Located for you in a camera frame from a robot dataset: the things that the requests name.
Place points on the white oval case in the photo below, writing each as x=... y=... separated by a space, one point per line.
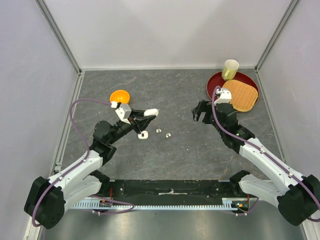
x=151 y=112

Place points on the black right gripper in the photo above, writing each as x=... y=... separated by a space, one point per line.
x=203 y=106

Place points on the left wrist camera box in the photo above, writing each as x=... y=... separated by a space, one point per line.
x=122 y=110

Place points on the dark red round tray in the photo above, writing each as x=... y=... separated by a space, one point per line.
x=217 y=80

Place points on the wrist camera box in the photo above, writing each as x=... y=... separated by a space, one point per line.
x=223 y=96
x=122 y=110

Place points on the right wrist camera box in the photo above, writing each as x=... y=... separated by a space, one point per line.
x=223 y=96

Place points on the orange plastic bowl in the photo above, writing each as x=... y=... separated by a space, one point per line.
x=120 y=96

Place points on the woven bamboo mat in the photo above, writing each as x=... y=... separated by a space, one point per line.
x=243 y=96

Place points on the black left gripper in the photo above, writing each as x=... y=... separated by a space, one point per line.
x=136 y=124

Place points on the pale yellow mug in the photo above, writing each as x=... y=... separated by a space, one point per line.
x=230 y=69

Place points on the slotted cable duct rail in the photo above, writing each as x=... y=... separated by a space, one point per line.
x=96 y=204

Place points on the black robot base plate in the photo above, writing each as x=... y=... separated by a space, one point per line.
x=170 y=192

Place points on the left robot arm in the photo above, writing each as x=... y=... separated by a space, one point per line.
x=49 y=198

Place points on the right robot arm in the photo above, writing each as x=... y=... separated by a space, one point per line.
x=296 y=196

